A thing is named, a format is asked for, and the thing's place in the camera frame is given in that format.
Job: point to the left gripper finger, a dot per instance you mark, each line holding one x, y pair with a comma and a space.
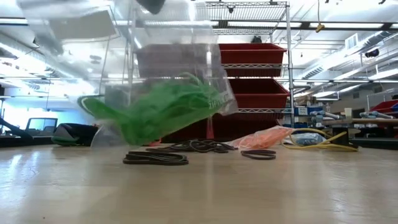
152, 5

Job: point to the black ceiling camera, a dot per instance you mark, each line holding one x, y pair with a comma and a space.
372, 53

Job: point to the single dark rubber band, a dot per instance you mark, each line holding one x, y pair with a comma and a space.
258, 154

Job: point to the orange rubber bands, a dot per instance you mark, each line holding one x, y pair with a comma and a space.
264, 138

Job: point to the blue plastic bin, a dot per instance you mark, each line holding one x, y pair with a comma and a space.
395, 108

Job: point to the blue storage bin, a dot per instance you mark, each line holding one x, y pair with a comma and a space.
300, 125

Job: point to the green rubber bands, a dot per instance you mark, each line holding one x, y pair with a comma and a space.
161, 112

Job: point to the clear zip bag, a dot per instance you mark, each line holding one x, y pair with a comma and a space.
308, 139
174, 37
261, 138

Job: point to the dark rubber bands pile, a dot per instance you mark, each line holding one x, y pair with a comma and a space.
199, 145

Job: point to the computer monitor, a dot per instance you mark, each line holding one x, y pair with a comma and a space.
42, 126

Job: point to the white cup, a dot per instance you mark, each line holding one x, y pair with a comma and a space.
347, 113

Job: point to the pale blue cylindrical part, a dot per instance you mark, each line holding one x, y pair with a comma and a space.
326, 115
377, 115

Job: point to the blue bin with white label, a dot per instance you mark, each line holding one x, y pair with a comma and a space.
303, 111

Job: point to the yellow hanging power plug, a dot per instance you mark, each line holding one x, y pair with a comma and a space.
319, 28

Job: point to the loose dark rubber bands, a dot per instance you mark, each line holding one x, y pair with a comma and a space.
155, 158

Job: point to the blue rubber bands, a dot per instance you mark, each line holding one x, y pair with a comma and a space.
309, 138

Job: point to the black bundle with green edge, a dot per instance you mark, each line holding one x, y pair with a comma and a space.
74, 133

